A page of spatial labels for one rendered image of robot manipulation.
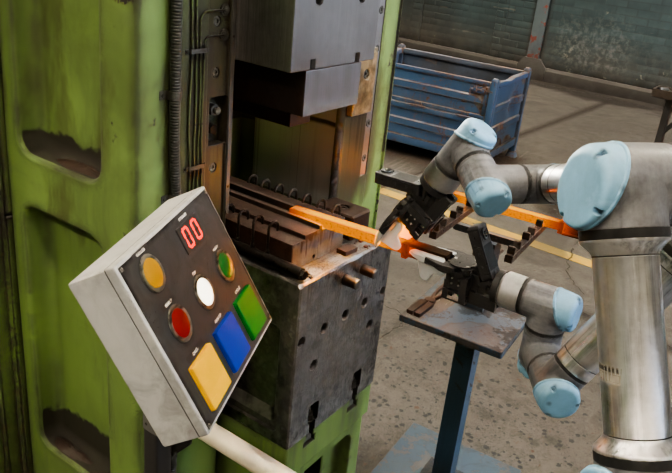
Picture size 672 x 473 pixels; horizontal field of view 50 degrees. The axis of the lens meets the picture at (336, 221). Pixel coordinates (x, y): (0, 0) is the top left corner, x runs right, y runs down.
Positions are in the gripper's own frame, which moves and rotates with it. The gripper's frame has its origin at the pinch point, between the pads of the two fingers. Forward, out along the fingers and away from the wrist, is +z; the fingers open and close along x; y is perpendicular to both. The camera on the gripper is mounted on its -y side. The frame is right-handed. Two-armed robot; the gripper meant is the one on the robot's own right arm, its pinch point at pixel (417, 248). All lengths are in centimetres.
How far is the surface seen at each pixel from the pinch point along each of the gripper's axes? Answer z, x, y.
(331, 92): 23.8, -2.4, -29.5
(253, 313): 7.9, -43.6, 0.7
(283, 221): 32.8, -5.1, 2.3
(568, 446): -21, 97, 103
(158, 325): 4, -69, -10
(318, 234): 24.3, -2.6, 3.7
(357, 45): 23.7, 5.7, -38.7
